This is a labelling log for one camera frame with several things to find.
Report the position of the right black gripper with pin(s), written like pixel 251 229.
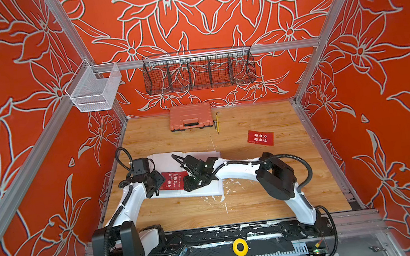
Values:
pixel 189 182

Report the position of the red card row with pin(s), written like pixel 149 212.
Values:
pixel 261 138
pixel 173 180

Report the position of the white photo album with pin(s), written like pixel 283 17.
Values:
pixel 165 163

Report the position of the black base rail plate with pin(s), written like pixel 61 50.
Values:
pixel 283 237

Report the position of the black wire basket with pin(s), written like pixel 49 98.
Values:
pixel 188 70

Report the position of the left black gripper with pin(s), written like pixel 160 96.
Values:
pixel 157 178

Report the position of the white mesh basket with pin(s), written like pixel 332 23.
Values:
pixel 94 87

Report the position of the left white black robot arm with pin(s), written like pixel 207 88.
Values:
pixel 120 236

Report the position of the red plastic tool case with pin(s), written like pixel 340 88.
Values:
pixel 190 116

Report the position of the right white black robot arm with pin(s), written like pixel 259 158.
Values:
pixel 281 176

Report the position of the red card top row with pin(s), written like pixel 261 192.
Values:
pixel 261 138

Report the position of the yellow tape roll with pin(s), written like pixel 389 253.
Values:
pixel 240 247

